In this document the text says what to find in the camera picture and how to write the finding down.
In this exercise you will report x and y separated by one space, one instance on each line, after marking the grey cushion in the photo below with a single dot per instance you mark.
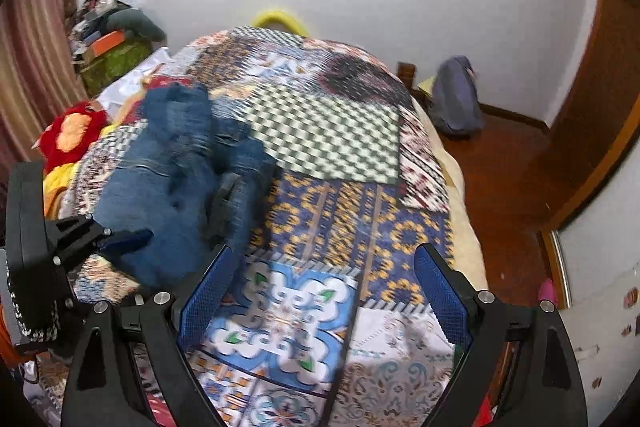
137 24

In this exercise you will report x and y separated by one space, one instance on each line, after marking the white cloth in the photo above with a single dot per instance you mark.
135 79

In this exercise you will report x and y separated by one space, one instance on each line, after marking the cream bed sheet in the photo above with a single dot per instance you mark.
465 217

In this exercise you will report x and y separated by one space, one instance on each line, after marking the yellow curved object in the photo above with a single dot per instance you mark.
280 18

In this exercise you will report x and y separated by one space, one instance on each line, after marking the striped curtain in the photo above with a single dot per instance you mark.
35 57

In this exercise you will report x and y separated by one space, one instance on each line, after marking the wooden stool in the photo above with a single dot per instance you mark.
407 77

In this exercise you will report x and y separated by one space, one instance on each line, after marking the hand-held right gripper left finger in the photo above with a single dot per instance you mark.
205 302

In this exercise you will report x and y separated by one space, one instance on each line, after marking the patchwork printed bedspread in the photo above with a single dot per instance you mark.
320 167

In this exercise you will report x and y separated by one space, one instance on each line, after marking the orange box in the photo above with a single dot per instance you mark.
102 44

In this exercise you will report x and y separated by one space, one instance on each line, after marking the grey backpack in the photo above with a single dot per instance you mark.
456 99

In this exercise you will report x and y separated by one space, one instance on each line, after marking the pink object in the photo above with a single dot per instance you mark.
547 294

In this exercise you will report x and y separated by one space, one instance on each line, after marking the green patterned box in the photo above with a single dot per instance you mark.
112 64

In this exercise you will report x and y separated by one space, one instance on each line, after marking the red and orange plush toy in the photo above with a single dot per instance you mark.
70 132

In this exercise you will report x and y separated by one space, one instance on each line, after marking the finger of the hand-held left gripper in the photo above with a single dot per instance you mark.
224 207
117 240

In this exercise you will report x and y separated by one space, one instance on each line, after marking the yellow cloth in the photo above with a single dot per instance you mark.
57 187

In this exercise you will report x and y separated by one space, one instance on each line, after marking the wooden door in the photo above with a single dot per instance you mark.
585 107

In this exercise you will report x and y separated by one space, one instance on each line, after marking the pile of clutter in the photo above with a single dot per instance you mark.
100 7

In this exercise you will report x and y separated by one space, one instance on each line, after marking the blue denim jacket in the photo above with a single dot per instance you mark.
160 187

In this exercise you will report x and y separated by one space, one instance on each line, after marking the white cabinet with stickers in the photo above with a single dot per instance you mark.
600 307

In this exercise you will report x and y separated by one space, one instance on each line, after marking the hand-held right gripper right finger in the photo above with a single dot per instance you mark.
442 299

